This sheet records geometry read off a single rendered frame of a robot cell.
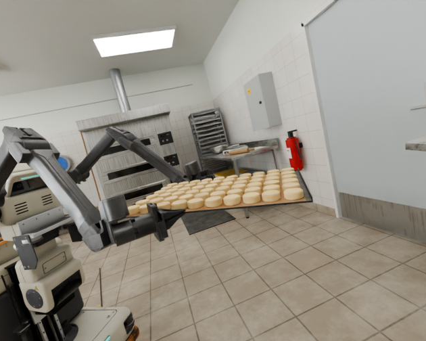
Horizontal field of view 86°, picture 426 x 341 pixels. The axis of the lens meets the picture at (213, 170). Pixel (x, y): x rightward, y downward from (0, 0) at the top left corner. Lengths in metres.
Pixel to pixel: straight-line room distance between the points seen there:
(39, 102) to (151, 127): 2.46
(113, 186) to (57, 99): 2.32
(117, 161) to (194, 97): 2.42
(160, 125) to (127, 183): 1.25
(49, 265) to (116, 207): 0.86
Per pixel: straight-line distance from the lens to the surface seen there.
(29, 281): 1.45
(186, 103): 5.66
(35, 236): 1.28
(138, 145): 1.22
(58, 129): 5.79
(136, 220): 0.65
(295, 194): 0.63
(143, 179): 4.48
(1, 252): 1.69
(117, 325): 1.73
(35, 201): 1.41
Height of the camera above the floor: 1.18
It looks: 7 degrees down
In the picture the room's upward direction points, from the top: 14 degrees counter-clockwise
